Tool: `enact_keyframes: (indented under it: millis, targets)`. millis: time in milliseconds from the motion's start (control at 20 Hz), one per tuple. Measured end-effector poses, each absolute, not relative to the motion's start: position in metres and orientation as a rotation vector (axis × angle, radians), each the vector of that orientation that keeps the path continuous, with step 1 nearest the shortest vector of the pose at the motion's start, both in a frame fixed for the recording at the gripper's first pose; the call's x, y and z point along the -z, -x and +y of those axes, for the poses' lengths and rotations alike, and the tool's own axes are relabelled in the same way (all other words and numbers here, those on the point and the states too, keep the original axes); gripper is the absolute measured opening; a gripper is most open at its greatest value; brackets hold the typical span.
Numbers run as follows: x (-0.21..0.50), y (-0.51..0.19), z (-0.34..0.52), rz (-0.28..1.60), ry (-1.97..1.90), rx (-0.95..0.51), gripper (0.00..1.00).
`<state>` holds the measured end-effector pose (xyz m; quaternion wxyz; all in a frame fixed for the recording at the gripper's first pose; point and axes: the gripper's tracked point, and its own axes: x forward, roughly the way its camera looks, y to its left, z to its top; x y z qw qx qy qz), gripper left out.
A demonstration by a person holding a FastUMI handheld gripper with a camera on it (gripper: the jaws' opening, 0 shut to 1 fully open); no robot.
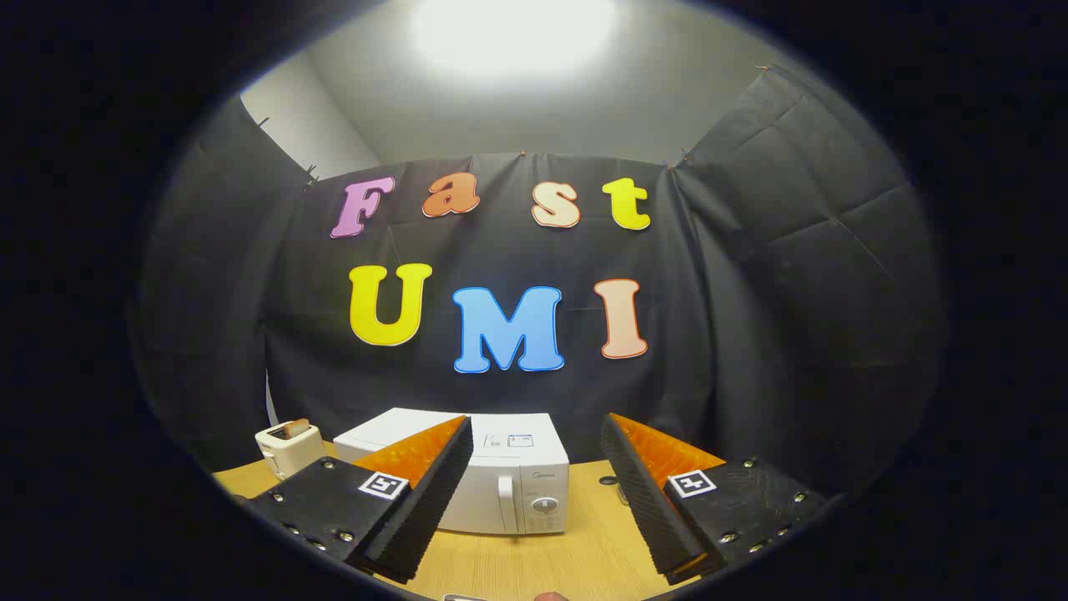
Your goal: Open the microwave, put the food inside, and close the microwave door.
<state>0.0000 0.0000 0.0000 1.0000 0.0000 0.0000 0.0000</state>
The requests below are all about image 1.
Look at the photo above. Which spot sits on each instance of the brown toast slice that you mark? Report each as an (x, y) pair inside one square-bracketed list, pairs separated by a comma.
[(296, 428)]

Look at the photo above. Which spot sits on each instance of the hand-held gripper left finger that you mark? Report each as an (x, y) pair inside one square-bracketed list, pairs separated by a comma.
[(434, 501)]

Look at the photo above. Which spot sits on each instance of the white microwave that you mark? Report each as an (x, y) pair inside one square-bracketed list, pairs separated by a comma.
[(509, 476)]

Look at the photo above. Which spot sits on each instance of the cream toaster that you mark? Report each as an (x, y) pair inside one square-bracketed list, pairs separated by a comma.
[(292, 455)]

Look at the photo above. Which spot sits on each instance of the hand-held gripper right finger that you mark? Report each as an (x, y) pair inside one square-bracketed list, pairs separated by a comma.
[(647, 501)]

